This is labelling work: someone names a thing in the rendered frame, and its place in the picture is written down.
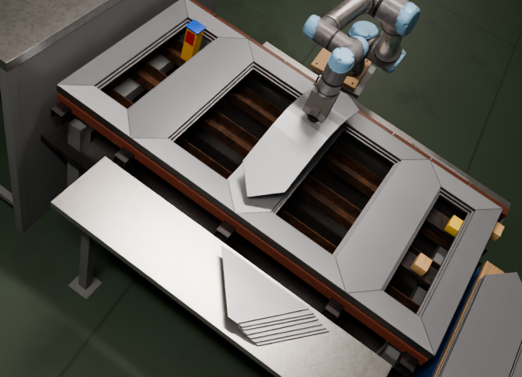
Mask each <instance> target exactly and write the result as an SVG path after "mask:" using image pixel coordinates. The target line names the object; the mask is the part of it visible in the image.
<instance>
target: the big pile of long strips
mask: <svg viewBox="0 0 522 377"><path fill-rule="evenodd" d="M436 377H522V282H521V280H520V278H519V276H518V274H517V272H513V273H504V274H487V275H485V276H484V277H483V278H480V279H479V281H478V284H477V285H476V288H475V290H474V292H473V294H472V297H471V299H470V301H469V303H468V306H467V308H466V310H465V313H464V315H463V316H462V319H461V322H460V323H459V326H458V328H457V330H456V333H455V335H454V337H453V339H452V341H451V344H450V346H449V348H448V350H447V353H446V355H445V357H444V359H443V361H442V364H441V366H440V368H439V371H438V373H437V375H436Z"/></svg>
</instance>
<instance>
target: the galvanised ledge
mask: <svg viewBox="0 0 522 377"><path fill-rule="evenodd" d="M263 46H264V47H266V48H268V49H269V50H271V51H272V52H273V53H275V54H277V55H278V56H280V57H281V58H283V59H284V60H285V61H287V62H289V63H290V64H292V65H293V66H294V67H296V68H298V69H299V70H301V71H302V72H304V73H305V74H306V75H308V76H310V77H311V78H313V79H314V80H315V81H316V79H317V77H318V75H316V74H315V73H314V72H312V71H311V70H309V69H307V68H306V67H305V66H303V65H301V64H300V63H298V62H297V61H295V60H294V59H293V58H291V57H289V56H288V55H286V54H285V53H284V52H282V51H280V50H279V49H277V48H276V47H274V46H273V45H272V44H270V43H268V42H265V44H264V45H263ZM250 73H251V74H252V75H254V76H255V77H257V78H258V79H260V80H261V81H263V82H265V83H266V84H267V85H268V86H270V87H272V88H273V89H275V90H276V91H278V92H279V93H281V94H282V95H283V96H285V97H287V98H288V99H289V100H291V101H292V102H294V101H295V100H296V99H294V98H293V97H291V96H289V95H288V94H286V93H285V92H284V91H282V90H281V89H279V88H277V87H276V86H275V85H274V84H272V83H271V82H269V81H267V80H266V79H264V78H263V77H262V76H260V75H258V74H257V73H255V72H254V71H251V72H250ZM350 98H351V97H350ZM351 100H352V101H353V102H354V103H355V105H356V106H357V107H358V109H359V110H361V111H363V112H364V113H365V114H367V115H368V116H370V117H372V118H373V119H375V120H376V121H377V122H379V123H380V124H382V125H384V126H385V127H386V128H388V129H389V130H391V131H393V132H394V133H396V134H397V135H398V136H400V137H401V138H403V139H405V140H406V141H407V142H409V143H411V144H412V143H414V144H416V145H418V146H419V147H420V148H422V149H423V150H425V151H426V152H428V153H430V154H431V155H432V156H434V157H435V158H437V159H439V160H440V161H441V162H443V163H444V164H445V165H447V166H449V167H450V168H452V169H453V170H454V171H456V172H457V173H459V174H461V175H462V176H463V177H465V178H466V179H468V180H470V183H472V185H474V186H475V187H477V188H478V189H480V190H481V191H483V192H484V193H486V194H488V195H489V196H490V197H492V198H494V199H495V200H497V201H498V202H499V203H501V204H503V205H504V206H506V207H507V208H510V205H511V203H510V202H509V201H507V200H505V199H504V198H502V197H501V196H499V195H498V194H496V193H495V192H493V191H492V190H490V189H489V188H488V187H486V186H484V185H483V184H481V183H480V182H478V181H477V180H475V179H474V178H472V177H471V176H469V175H468V174H467V173H465V172H463V171H462V170H460V169H459V168H457V167H456V166H454V165H452V164H451V163H449V162H448V161H447V160H445V159H443V158H442V157H440V156H439V155H438V154H436V153H435V152H433V151H431V150H430V149H428V148H427V147H426V146H424V145H422V144H421V143H419V142H418V141H417V140H415V139H414V138H412V137H410V136H409V135H407V134H406V133H404V132H403V131H401V130H399V129H398V128H397V127H395V126H394V125H392V124H390V123H389V122H387V121H386V120H385V119H383V118H382V117H380V116H378V115H377V114H376V113H374V112H373V111H371V110H369V109H368V108H366V107H365V106H364V105H362V104H361V103H359V102H357V101H356V100H354V99H353V98H351ZM394 133H393V134H394ZM341 135H343V136H344V137H346V138H348V139H349V140H351V141H352V142H353V143H354V144H356V145H358V146H359V147H361V148H362V149H363V150H365V151H366V152H368V153H370V154H371V155H372V156H374V157H375V158H377V159H379V160H380V161H382V162H383V163H384V164H386V165H387V166H389V167H391V168H392V167H393V165H392V164H391V163H390V162H388V161H386V160H385V159H383V158H382V157H380V156H379V155H377V154H376V153H374V152H372V151H371V150H370V149H369V148H367V147H365V146H364V145H362V144H361V143H359V142H358V141H357V140H355V139H354V138H352V137H350V136H349V135H348V134H346V133H345V132H343V133H342V134H341ZM437 200H439V201H441V202H442V203H444V204H445V205H447V206H448V207H449V208H451V209H453V210H454V211H456V212H457V213H458V214H460V215H462V216H463V217H464V218H465V217H466V214H465V213H464V212H462V211H460V210H459V209H457V208H456V207H455V206H453V205H452V204H450V203H449V202H447V201H446V200H444V199H443V198H442V197H440V196H439V197H438V198H437Z"/></svg>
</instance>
